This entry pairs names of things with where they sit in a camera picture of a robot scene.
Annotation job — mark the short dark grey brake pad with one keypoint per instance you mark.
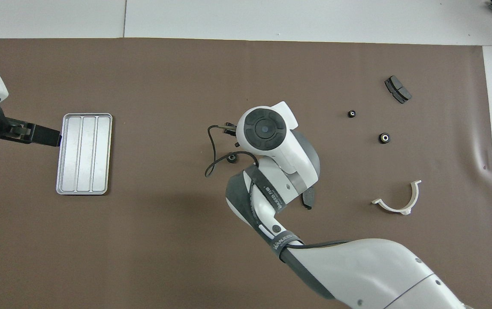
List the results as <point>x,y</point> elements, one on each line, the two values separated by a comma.
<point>396,89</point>

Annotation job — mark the silver metal ribbed tray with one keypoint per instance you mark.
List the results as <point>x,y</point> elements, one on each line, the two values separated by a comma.
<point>84,154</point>

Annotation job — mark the long dark grey brake pad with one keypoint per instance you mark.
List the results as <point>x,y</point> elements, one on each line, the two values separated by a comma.
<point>309,198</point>

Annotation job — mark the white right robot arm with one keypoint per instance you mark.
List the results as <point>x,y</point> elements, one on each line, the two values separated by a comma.
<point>357,270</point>

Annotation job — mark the brown paper table mat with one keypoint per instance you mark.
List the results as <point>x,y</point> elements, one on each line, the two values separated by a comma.
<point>164,236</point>

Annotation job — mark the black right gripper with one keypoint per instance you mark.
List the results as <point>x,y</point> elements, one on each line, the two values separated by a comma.
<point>230,129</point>

